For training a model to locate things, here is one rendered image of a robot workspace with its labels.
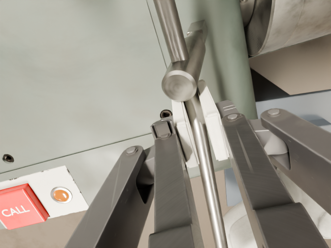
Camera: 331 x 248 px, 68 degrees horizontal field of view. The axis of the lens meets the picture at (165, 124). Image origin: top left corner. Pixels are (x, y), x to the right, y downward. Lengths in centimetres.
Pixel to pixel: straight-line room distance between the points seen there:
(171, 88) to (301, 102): 79
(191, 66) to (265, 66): 151
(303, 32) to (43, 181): 39
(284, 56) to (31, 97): 153
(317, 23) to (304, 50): 135
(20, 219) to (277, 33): 42
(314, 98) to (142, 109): 73
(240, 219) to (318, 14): 59
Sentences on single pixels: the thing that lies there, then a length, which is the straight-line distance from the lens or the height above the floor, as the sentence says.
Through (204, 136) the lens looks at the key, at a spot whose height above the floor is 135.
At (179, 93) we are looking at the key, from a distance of 15.
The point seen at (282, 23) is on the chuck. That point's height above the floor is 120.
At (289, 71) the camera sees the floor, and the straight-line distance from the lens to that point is 172.
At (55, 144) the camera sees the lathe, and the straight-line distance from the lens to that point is 33.
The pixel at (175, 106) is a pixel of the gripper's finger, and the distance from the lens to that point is 16.
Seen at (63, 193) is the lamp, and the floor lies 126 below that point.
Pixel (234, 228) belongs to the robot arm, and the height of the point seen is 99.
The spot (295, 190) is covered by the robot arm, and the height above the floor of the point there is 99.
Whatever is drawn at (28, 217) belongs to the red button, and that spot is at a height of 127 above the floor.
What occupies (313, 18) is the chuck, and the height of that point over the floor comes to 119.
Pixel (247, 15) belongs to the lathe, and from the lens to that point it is 38.
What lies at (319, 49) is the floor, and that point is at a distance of 177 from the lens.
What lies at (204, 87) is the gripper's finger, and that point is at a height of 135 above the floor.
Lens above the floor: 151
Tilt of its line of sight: 65 degrees down
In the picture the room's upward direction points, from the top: 179 degrees counter-clockwise
